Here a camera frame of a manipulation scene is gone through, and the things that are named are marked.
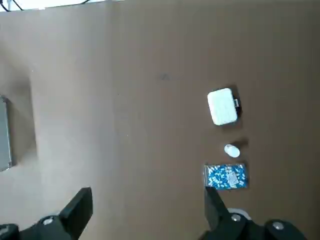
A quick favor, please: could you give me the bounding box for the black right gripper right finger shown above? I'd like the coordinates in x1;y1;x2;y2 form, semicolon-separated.
199;186;310;240

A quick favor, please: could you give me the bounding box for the white desk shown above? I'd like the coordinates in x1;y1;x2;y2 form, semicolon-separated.
0;0;87;13

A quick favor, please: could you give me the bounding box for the small white pill bottle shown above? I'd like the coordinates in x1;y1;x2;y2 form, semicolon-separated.
223;143;241;159

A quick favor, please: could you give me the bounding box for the white plastic box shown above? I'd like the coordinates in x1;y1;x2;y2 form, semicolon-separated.
206;87;243;126

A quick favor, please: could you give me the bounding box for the blue capsule bag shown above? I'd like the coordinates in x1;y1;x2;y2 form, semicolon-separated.
203;163;250;191

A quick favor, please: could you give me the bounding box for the silver aluminium medical kit case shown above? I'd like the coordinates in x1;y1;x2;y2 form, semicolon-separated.
0;94;16;173

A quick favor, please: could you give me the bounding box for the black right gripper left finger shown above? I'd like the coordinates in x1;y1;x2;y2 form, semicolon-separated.
0;186;94;240

